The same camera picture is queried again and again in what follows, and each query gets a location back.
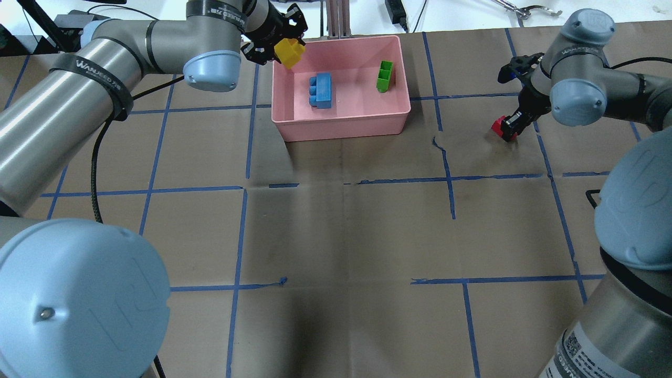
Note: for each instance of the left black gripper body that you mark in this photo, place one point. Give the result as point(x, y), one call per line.
point(269, 20)

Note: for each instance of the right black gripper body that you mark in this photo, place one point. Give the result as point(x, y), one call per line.
point(528, 104)

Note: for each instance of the yellow toy block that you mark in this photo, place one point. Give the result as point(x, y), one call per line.
point(289, 51)

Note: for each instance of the red toy block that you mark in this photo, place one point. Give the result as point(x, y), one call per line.
point(505, 129)

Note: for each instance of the blue toy block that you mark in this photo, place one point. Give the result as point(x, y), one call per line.
point(321, 91)

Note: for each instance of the green toy block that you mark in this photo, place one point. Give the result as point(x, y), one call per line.
point(385, 76)

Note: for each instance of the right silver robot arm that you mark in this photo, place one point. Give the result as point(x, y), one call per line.
point(624, 328)

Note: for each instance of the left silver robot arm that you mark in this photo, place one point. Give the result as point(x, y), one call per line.
point(81, 298)

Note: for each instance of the pink plastic box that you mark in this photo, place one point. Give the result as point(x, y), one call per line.
point(359, 109)

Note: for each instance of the black power adapter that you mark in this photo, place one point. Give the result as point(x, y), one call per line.
point(397, 13)

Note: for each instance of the brown paper table cover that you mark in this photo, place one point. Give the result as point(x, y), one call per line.
point(438, 252)

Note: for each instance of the black stand base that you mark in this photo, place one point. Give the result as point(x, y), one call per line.
point(71, 26)

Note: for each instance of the aluminium frame post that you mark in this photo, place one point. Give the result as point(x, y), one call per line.
point(338, 19)

